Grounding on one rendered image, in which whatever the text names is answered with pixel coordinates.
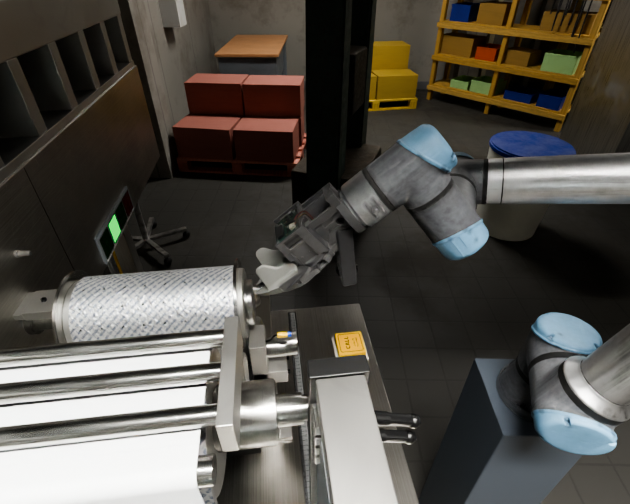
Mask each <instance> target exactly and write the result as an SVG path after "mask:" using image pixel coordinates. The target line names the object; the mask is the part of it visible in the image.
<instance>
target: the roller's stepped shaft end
mask: <svg viewBox="0 0 630 504"><path fill-rule="evenodd" d="M276 412H277V425H278V428H281V427H289V426H298V425H304V421H308V394H304V395H301V392H292V393H283V394H276Z"/></svg>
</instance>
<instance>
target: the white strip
mask: <svg viewBox="0 0 630 504"><path fill-rule="evenodd" d="M198 450H199V443H195V444H187V445H178V446H170V447H161V448H153V449H144V450H136V451H127V452H119V453H110V454H102V455H94V456H85V457H77V458H68V459H60V460H51V461H43V462H34V463H26V464H17V465H9V466H0V504H205V503H204V501H203V498H202V496H201V494H200V491H199V489H198V488H205V487H213V486H215V484H216V478H217V459H216V454H215V453H211V454H203V455H198Z"/></svg>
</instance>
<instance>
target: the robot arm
mask: <svg viewBox="0 0 630 504"><path fill-rule="evenodd" d="M476 204H630V152H626V153H603V154H580V155H557V156H534V157H511V158H488V159H474V158H473V157H472V156H470V155H468V154H466V153H464V152H453V151H452V149H451V147H450V146H449V144H448V143H447V141H446V140H445V139H444V138H443V136H442V135H441V134H440V133H439V131H438V130H437V129H436V128H435V127H434V126H432V125H430V124H422V125H420V126H419V127H417V128H416V129H414V130H413V131H411V132H410V133H408V134H407V135H406V136H404V137H403V138H401V139H398V140H397V143H395V144H394V145H393V146H392V147H390V148H389V149H388V150H387V151H385V152H384V153H383V154H381V155H380V156H379V157H378V158H376V159H375V160H374V161H373V162H371V163H370V164H369V165H368V166H366V167H365V168H364V169H363V170H361V171H359V172H358V173H357V174H356V175H354V176H353V177H352V178H351V179H349V180H348V181H347V182H346V183H344V184H343V185H342V186H341V190H338V191H337V190H336V189H335V188H334V187H333V186H332V184H331V183H330V182H329V183H327V184H326V185H325V186H324V187H322V188H321V189H320V190H319V191H317V192H316V193H315V194H314V195H312V196H311V197H310V198H309V199H307V200H306V201H305V202H304V203H302V204H301V203H300V202H299V201H297V202H296V203H294V204H293V205H292V206H291V207H290V208H288V209H287V210H286V211H285V212H283V213H282V214H281V215H280V216H278V217H277V218H276V219H275V220H274V221H273V222H274V223H276V225H274V226H275V242H276V245H275V247H276V248H277V249H278V250H271V249H268V248H260V249H259V250H257V252H256V257H257V258H258V260H259V261H260V263H261V264H262V265H261V266H259V267H258V268H257V269H256V274H257V275H258V277H259V278H260V280H259V281H258V283H257V284H256V285H259V284H260V285H262V284H265V286H263V287H262V288H261V289H259V290H258V291H257V292H256V294H257V295H258V296H267V295H274V294H278V293H282V292H288V291H291V290H293V289H296V288H298V287H301V286H303V285H304V284H306V283H307V282H309V281H310V280H311V279H312V278H313V277H314V276H315V275H316V274H318V273H319V272H321V270H322V269H323V268H324V267H325V266H326V265H327V264H328V263H330V261H331V260H332V257H333V256H334V255H335V252H336V257H337V264H336V273H337V275H338V276H339V278H341V281H342V285H343V286H350V285H355V284H356V283H357V276H356V274H357V271H358V266H357V264H356V262H355V252H354V240H353V229H354V230H355V231H357V232H358V233H362V232H363V231H364V230H366V229H367V228H368V226H371V227H372V226H373V225H375V224H376V223H377V222H379V221H380V220H381V219H383V218H384V217H386V216H387V215H388V214H390V213H391V212H392V211H394V210H396V209H397V208H399V207H400V206H401V205H404V206H405V208H406V209H407V210H408V212H409V213H410V214H411V216H412V217H413V218H414V220H415V221H416V222H417V224H418V225H419V226H420V227H421V229H422V230H423V231H424V233H425V234H426V235H427V237H428V238H429V239H430V241H431V242H432V245H433V246H435V247H436V248H437V249H438V250H439V251H440V252H441V254H442V255H443V256H444V257H445V258H447V259H449V260H461V259H464V258H466V257H469V256H471V255H473V254H475V253H476V252H477V251H479V250H480V249H481V248H482V247H483V246H484V245H485V243H486V242H487V240H488V237H489V232H488V229H487V228H486V226H485V225H484V223H483V219H482V218H480V217H479V216H478V214H477V212H476ZM292 209H293V211H292V212H291V211H290V210H292ZM289 211H290V212H289ZM288 212H289V213H288ZM287 213H288V215H286V214H287ZM284 215H286V216H285V217H284V218H283V219H281V218H282V217H283V216H284ZM352 228H353V229H352ZM298 264H299V265H300V266H299V267H297V265H298ZM602 344H603V341H602V338H601V336H600V334H599V333H598V332H597V331H596V330H595V329H594V328H593V327H592V326H591V325H589V324H588V323H586V322H584V321H583V320H581V319H579V318H577V317H574V316H571V315H568V314H564V313H557V312H550V313H546V314H542V315H540V316H539V317H538V318H537V320H536V321H535V323H534V324H532V326H531V331H530V332H529V334H528V336H527V338H526V340H525V342H524V344H523V346H522V348H521V350H520V352H519V355H518V357H517V358H516V359H514V360H513V361H512V362H510V363H509V364H507V365H506V366H505V367H504V368H503V369H502V370H501V371H500V374H499V376H498V378H497V382H496V386H497V391H498V394H499V396H500V398H501V399H502V401H503V402H504V404H505V405H506V406H507V407H508V408H509V409H510V410H511V411H512V412H513V413H515V414H516V415H517V416H519V417H521V418H522V419H524V420H526V421H529V422H531V423H534V428H535V431H536V433H537V434H538V436H539V437H540V438H541V439H542V440H543V441H545V442H546V443H548V444H549V445H551V446H553V447H555V448H558V449H560V450H563V451H566V452H570V453H575V454H581V455H601V454H606V453H609V452H611V451H612V450H613V449H614V448H615V447H616V444H617V442H616V440H617V435H616V433H615V432H614V429H615V427H617V426H618V425H620V424H622V423H624V422H625V421H627V420H629V419H630V324H628V325H627V326H626V327H624V328H623V329H622V330H621V331H619V332H618V333H617V334H615V335H614V336H613V337H612V338H610V339H609V340H608V341H606V342H605V343H604V344H603V345H602Z"/></svg>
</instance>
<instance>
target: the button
mask: <svg viewBox="0 0 630 504"><path fill-rule="evenodd" d="M334 340H335V344H336V349H337V354H338V357H344V356H354V355H366V348H365V345H364V341H363V338H362V334H361V332H360V331H357V332H347V333H336V334H335V339H334Z"/></svg>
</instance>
